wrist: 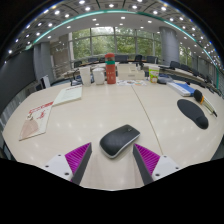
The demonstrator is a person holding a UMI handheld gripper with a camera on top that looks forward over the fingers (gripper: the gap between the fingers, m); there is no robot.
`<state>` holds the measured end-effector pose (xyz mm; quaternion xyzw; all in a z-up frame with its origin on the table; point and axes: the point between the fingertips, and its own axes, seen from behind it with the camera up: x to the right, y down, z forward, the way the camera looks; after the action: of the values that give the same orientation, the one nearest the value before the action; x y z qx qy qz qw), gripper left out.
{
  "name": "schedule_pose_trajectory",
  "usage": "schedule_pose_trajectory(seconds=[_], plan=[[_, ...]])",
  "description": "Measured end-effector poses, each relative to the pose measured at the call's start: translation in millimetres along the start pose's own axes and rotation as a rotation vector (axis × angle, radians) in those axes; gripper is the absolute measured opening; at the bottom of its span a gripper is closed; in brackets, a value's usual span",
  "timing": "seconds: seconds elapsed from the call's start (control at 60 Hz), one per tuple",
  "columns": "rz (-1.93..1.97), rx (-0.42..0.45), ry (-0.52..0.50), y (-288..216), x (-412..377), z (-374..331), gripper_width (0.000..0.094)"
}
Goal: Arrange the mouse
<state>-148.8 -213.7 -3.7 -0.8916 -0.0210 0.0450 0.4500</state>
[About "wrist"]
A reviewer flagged black computer mouse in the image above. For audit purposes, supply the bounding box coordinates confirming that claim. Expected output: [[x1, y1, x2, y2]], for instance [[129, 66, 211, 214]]
[[99, 124, 141, 160]]

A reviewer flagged red printed paper leaflet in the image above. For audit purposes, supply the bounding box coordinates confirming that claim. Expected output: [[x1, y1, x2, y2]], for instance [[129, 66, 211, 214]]
[[18, 101, 54, 141]]

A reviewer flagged group of ceiling lights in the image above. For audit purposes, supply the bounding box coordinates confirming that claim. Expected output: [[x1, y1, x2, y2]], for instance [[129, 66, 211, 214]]
[[8, 0, 218, 56]]

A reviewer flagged white lidded mug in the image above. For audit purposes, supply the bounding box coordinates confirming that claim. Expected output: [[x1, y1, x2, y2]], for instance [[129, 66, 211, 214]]
[[91, 67, 106, 86]]

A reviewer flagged red bottle with green band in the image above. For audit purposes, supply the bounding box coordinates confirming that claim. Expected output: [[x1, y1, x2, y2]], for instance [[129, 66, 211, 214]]
[[104, 52, 117, 85]]

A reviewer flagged black mouse pad with wrist rest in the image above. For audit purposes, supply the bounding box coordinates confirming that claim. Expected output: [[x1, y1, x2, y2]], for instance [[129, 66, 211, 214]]
[[176, 98, 210, 130]]

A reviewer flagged white booklet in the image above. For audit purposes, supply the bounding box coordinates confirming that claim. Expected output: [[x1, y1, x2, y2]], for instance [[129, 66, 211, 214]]
[[52, 84, 83, 107]]

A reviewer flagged colourful printed leaflet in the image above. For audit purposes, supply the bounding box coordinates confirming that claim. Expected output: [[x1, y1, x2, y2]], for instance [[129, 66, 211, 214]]
[[116, 79, 148, 87]]

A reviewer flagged paper cup with green print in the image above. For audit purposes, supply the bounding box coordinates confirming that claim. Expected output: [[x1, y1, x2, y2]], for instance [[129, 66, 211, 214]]
[[148, 64, 161, 84]]

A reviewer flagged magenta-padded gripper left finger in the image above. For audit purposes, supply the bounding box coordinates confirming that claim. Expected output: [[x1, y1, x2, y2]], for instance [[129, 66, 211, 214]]
[[43, 142, 93, 186]]

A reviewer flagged black conference microphone console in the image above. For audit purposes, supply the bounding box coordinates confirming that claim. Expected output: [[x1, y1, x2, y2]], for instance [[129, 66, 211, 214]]
[[156, 75, 174, 85]]

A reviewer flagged beige cardboard box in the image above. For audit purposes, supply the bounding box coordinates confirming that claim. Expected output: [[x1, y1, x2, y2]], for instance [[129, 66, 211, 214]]
[[116, 63, 146, 81]]

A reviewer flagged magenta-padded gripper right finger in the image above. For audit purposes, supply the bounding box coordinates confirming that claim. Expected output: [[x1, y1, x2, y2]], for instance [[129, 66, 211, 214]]
[[132, 143, 183, 186]]

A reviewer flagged group of dark office chairs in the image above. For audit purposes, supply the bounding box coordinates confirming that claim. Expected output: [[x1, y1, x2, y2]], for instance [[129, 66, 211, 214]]
[[73, 54, 214, 86]]

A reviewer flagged handheld microphone with yellow ring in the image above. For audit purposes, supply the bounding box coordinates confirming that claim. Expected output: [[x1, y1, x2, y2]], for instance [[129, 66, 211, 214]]
[[193, 89, 218, 118]]

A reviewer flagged blue and white book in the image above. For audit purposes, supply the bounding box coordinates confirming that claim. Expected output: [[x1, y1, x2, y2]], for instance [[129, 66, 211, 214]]
[[166, 81, 196, 98]]

